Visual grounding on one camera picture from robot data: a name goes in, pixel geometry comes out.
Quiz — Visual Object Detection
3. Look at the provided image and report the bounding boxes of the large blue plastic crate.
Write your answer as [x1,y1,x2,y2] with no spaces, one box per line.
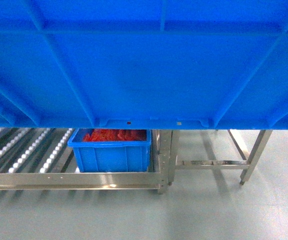
[0,0,288,130]

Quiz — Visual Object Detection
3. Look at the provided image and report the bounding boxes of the red parts in crate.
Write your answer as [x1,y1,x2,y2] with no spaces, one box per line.
[82,129,147,142]

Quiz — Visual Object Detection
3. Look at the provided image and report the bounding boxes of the blue crate with red parts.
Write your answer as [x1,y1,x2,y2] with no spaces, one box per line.
[67,128,152,173]

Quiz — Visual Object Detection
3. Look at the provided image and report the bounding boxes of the steel roller shelf rack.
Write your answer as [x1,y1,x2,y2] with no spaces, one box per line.
[0,127,180,194]

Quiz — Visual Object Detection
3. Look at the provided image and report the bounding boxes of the stainless steel table frame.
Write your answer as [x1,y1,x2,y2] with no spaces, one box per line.
[168,129,273,185]

